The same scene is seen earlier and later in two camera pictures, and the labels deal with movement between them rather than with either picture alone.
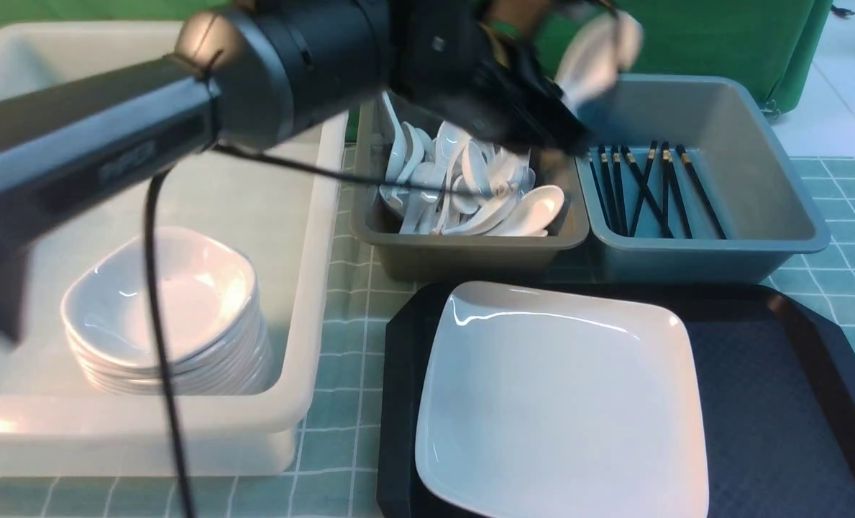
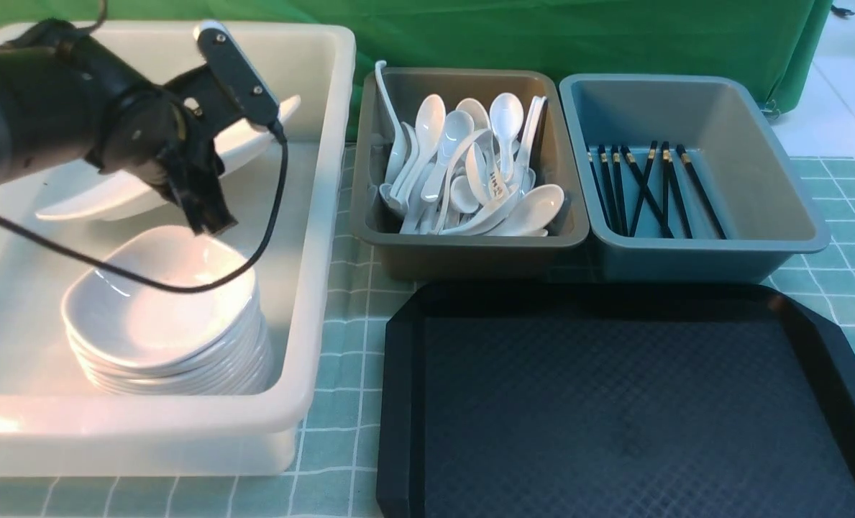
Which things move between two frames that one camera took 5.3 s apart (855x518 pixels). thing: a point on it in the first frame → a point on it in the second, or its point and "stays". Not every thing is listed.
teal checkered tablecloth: (333, 471) stays
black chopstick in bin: (658, 220) stays
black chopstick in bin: (650, 160) stays
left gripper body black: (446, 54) → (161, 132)
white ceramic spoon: (609, 44) → (429, 121)
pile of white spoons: (456, 184) stays
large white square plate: (541, 405) → (120, 196)
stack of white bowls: (216, 329) stays
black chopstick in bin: (687, 161) stays
